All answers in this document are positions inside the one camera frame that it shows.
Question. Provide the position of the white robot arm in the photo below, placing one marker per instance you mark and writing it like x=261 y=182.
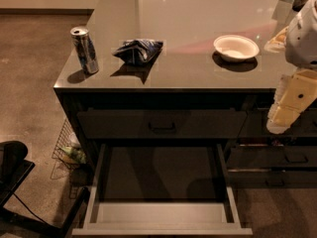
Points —
x=298 y=40

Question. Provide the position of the dark grey counter cabinet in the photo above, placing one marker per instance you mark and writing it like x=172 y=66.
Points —
x=187 y=74

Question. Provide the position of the wire basket on floor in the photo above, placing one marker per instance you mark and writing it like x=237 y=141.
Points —
x=67 y=153

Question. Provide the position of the grey drawer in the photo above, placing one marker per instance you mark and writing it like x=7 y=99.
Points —
x=162 y=192
x=156 y=124
x=304 y=127
x=271 y=157
x=274 y=179

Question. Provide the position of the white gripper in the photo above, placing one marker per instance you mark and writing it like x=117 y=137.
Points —
x=303 y=43

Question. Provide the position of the crumpled blue chip bag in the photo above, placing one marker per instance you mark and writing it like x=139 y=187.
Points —
x=138 y=51

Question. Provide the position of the silver blue drink can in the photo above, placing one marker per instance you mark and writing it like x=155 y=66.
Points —
x=85 y=49

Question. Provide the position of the white paper bowl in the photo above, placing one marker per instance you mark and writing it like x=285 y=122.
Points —
x=234 y=48

